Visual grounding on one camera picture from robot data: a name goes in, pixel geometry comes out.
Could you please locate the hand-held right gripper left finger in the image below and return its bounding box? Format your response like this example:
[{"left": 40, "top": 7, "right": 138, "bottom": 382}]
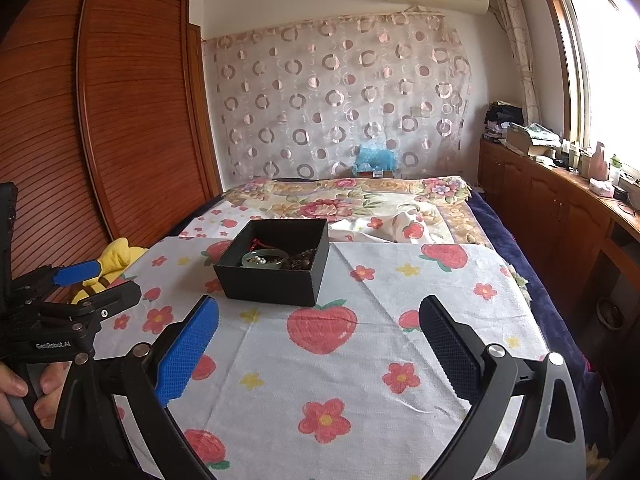
[{"left": 44, "top": 295, "right": 221, "bottom": 480}]

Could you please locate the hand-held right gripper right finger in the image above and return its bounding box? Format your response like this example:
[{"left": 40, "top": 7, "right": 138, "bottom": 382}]
[{"left": 418, "top": 294, "right": 587, "bottom": 480}]

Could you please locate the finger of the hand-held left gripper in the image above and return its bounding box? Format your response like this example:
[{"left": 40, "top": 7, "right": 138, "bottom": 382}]
[
  {"left": 74, "top": 281, "right": 142, "bottom": 332},
  {"left": 12, "top": 259, "right": 100, "bottom": 303}
]

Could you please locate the black jewelry box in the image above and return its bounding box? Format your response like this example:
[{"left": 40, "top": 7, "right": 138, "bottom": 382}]
[{"left": 213, "top": 218, "right": 330, "bottom": 308}]

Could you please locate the pale green jade bangle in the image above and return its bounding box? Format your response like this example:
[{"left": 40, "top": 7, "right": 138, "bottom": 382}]
[{"left": 242, "top": 248, "right": 290, "bottom": 269}]

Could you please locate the brown beaded bracelet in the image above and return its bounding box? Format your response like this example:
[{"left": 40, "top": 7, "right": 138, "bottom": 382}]
[{"left": 281, "top": 246, "right": 319, "bottom": 271}]

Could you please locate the person's left hand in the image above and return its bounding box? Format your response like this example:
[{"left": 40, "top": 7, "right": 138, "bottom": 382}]
[{"left": 0, "top": 362, "right": 70, "bottom": 438}]

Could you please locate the yellow striped plush toy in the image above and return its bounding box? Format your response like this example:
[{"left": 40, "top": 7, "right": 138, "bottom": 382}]
[{"left": 71, "top": 238, "right": 148, "bottom": 306}]

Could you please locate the strawberry printed white cloth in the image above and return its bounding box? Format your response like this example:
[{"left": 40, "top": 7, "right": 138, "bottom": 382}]
[{"left": 92, "top": 205, "right": 548, "bottom": 480}]

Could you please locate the round dark bowl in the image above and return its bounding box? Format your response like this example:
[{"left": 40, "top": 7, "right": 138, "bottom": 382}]
[{"left": 596, "top": 297, "right": 626, "bottom": 332}]

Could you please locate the wooden slatted wardrobe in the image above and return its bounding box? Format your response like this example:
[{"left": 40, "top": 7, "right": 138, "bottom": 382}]
[{"left": 0, "top": 0, "right": 223, "bottom": 306}]

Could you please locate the wooden cabinet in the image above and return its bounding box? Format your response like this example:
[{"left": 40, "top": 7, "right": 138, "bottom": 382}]
[{"left": 477, "top": 137, "right": 640, "bottom": 411}]

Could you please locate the floral blanket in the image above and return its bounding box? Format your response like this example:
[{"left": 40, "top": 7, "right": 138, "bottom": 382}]
[{"left": 222, "top": 175, "right": 493, "bottom": 248}]

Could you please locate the cardboard box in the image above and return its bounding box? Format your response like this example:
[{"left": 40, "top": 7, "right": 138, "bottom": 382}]
[{"left": 506, "top": 122, "right": 563, "bottom": 157}]

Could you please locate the dark clothes pile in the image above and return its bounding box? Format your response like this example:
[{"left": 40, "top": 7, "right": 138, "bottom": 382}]
[{"left": 484, "top": 101, "right": 525, "bottom": 136}]

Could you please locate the pink bottle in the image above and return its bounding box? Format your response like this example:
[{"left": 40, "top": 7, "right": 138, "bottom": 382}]
[{"left": 591, "top": 142, "right": 610, "bottom": 181}]

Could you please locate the circle patterned sheer curtain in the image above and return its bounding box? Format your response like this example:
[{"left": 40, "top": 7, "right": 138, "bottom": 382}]
[{"left": 202, "top": 10, "right": 473, "bottom": 183}]

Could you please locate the beige patterned window curtain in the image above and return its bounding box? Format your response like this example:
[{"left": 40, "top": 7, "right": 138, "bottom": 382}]
[{"left": 492, "top": 0, "right": 543, "bottom": 128}]

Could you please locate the window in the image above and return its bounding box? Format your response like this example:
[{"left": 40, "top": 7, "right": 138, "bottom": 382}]
[{"left": 537, "top": 0, "right": 640, "bottom": 161}]

